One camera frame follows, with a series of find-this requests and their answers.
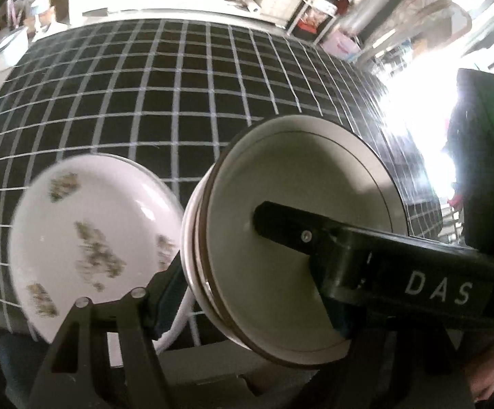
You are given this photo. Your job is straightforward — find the floral patterned ceramic bowl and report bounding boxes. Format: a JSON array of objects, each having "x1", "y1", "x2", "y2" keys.
[{"x1": 180, "y1": 115, "x2": 408, "y2": 368}]

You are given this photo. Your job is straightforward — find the white plate floral stickers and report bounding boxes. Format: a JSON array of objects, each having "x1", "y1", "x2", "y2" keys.
[{"x1": 8, "y1": 153, "x2": 183, "y2": 343}]

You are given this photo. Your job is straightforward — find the person's right hand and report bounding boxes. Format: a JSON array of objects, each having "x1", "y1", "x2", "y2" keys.
[{"x1": 464, "y1": 344, "x2": 494, "y2": 403}]

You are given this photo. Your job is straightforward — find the black white grid tablecloth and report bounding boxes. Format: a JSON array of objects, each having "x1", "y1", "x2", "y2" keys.
[{"x1": 0, "y1": 19, "x2": 442, "y2": 333}]

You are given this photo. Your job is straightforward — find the pink shopping bag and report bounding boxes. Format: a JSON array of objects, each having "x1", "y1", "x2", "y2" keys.
[{"x1": 321, "y1": 31, "x2": 361, "y2": 61}]

